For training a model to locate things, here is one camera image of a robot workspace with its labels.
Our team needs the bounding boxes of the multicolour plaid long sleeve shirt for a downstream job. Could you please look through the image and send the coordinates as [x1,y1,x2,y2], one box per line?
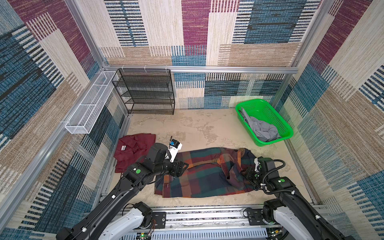
[154,148,256,198]

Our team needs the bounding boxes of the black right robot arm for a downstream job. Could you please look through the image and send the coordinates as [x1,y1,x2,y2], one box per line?
[245,157,353,240]

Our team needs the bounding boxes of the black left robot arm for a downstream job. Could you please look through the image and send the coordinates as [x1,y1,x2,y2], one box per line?
[56,139,189,240]

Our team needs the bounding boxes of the folded maroon shirt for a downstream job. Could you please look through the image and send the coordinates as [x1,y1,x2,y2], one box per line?
[114,134,156,173]

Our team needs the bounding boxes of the grey shirt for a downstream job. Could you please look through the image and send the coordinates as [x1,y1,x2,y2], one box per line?
[241,108,281,142]

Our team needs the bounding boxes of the green plastic laundry basket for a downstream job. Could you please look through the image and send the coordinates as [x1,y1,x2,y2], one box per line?
[235,99,294,147]

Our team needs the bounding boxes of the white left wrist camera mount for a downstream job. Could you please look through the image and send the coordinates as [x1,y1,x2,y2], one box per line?
[169,139,183,163]

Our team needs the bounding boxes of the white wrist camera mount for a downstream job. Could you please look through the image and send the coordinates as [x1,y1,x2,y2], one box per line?
[169,139,183,163]
[254,158,260,172]

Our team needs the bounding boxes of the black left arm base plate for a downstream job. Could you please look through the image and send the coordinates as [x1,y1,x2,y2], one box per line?
[134,212,167,230]

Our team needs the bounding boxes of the aluminium front rail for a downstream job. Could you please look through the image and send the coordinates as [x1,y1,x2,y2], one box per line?
[114,206,282,240]

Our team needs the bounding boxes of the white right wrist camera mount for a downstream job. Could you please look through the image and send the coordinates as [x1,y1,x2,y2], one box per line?
[254,158,260,172]

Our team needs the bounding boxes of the black wire mesh shelf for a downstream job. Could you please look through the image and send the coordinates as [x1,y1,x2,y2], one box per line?
[112,69,176,115]

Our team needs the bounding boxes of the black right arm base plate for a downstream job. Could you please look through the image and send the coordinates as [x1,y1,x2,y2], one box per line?
[243,208,268,226]

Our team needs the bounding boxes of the white wire mesh tray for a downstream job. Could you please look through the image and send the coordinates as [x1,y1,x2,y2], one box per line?
[65,71,117,135]

